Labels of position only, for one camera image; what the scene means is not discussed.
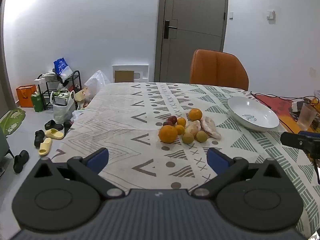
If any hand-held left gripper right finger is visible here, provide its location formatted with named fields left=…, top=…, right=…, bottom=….
left=191, top=147, right=285, bottom=200

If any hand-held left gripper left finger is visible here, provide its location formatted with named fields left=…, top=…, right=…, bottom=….
left=32, top=147, right=125, bottom=200

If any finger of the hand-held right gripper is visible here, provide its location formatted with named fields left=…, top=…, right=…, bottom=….
left=280, top=131, right=320, bottom=149

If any yellow-green round fruit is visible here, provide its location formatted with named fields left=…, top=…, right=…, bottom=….
left=182, top=132, right=195, bottom=145
left=196, top=130, right=208, bottom=143

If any peeled pomelo piece pale pink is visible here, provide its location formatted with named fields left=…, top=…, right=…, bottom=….
left=200, top=116, right=222, bottom=140

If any medium orange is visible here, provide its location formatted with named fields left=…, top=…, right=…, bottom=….
left=188, top=108, right=203, bottom=122

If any white ceramic bowl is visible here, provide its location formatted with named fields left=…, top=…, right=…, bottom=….
left=227, top=96, right=280, bottom=132

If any large orange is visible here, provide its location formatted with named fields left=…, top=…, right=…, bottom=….
left=158, top=125, right=178, bottom=144

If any clear plastic cup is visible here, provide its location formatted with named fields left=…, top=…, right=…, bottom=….
left=297, top=102, right=318, bottom=131

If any white power adapter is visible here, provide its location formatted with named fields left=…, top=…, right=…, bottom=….
left=291, top=99, right=304, bottom=112

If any black slipper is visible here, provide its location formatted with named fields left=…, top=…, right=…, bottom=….
left=34, top=129, right=45, bottom=147
left=63, top=121, right=73, bottom=137
left=44, top=120, right=63, bottom=130
left=13, top=150, right=30, bottom=174

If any patterned tablecloth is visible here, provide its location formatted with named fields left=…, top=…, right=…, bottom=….
left=47, top=81, right=320, bottom=239

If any yellow slipper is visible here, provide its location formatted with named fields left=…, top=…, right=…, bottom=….
left=39, top=137, right=52, bottom=156
left=45, top=128, right=65, bottom=140

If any white shopping bag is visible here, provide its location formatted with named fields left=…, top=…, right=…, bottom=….
left=50, top=90, right=76, bottom=124

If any beige paper bag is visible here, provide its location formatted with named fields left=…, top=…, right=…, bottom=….
left=74, top=86, right=88, bottom=103

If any translucent plastic bag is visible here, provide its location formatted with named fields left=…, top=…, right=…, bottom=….
left=84, top=70, right=111, bottom=98

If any black shoe rack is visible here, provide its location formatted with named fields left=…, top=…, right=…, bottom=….
left=37, top=70, right=82, bottom=110

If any brown cardboard piece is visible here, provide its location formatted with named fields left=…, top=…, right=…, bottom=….
left=114, top=70, right=134, bottom=83

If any orange leather chair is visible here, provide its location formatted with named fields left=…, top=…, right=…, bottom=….
left=189, top=49, right=250, bottom=91

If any green floor mat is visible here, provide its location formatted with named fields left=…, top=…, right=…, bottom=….
left=0, top=108, right=26, bottom=137

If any white foam packaging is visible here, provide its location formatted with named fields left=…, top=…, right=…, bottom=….
left=112, top=64, right=149, bottom=83

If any orange paper bag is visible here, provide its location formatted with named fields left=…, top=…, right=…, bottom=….
left=16, top=84, right=37, bottom=108

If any blue plastic bag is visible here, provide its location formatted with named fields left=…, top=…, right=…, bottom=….
left=53, top=57, right=73, bottom=80

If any grey side door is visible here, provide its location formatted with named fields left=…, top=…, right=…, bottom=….
left=0, top=0, right=17, bottom=118

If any black cable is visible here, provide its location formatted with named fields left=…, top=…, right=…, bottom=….
left=251, top=92, right=315, bottom=110

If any black door handle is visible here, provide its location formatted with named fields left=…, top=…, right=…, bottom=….
left=164, top=20, right=178, bottom=39

